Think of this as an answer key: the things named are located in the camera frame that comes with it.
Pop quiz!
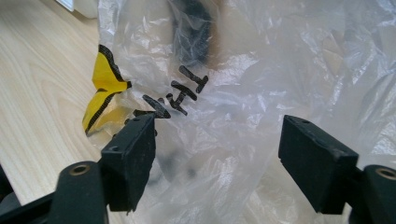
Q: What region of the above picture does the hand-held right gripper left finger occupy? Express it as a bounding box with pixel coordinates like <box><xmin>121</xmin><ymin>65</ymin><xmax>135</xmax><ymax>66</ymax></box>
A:
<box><xmin>101</xmin><ymin>113</ymin><xmax>157</xmax><ymax>213</ymax></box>

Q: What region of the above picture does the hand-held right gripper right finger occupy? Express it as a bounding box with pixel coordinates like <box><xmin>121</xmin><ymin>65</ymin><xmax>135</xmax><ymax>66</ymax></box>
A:
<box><xmin>277</xmin><ymin>114</ymin><xmax>360</xmax><ymax>215</ymax></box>

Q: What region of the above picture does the clear plastic bag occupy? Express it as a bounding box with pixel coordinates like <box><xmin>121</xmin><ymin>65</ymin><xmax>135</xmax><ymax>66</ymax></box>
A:
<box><xmin>81</xmin><ymin>0</ymin><xmax>396</xmax><ymax>224</ymax></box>

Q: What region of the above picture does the orange drink bottle white cap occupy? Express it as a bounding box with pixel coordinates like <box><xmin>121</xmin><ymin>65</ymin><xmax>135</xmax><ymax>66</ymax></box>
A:
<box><xmin>171</xmin><ymin>0</ymin><xmax>217</xmax><ymax>67</ymax></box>

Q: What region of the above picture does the white plastic bin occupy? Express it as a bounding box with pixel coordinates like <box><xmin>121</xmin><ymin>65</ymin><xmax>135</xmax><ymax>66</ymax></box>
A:
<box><xmin>55</xmin><ymin>0</ymin><xmax>100</xmax><ymax>20</ymax></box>

